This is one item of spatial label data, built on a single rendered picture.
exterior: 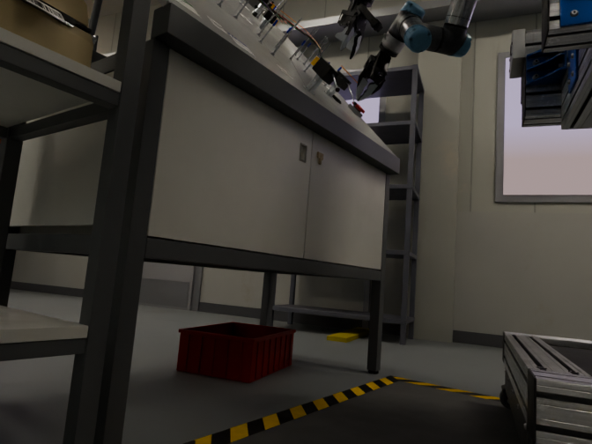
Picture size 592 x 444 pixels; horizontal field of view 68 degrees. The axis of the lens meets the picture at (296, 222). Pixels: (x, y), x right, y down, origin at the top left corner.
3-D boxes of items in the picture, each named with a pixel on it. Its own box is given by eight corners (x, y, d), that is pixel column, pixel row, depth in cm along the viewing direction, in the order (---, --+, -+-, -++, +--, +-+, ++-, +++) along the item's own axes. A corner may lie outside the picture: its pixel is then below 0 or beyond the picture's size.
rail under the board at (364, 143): (399, 173, 181) (400, 159, 182) (166, 32, 86) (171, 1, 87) (387, 175, 184) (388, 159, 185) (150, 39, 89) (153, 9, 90)
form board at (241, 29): (163, 8, 88) (167, 0, 88) (51, -152, 138) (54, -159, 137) (395, 161, 183) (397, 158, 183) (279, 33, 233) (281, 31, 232)
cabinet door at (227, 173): (304, 258, 131) (314, 130, 136) (148, 235, 87) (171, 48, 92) (298, 258, 132) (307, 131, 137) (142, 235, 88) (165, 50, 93)
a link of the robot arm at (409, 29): (447, 34, 134) (436, 20, 142) (414, 26, 131) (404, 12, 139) (435, 59, 139) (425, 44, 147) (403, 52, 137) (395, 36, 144)
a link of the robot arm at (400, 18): (410, 5, 137) (403, -4, 143) (391, 37, 144) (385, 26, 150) (431, 16, 140) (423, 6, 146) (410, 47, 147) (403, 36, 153)
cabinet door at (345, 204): (382, 270, 175) (388, 173, 180) (306, 258, 131) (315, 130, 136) (376, 270, 176) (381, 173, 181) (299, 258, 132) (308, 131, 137)
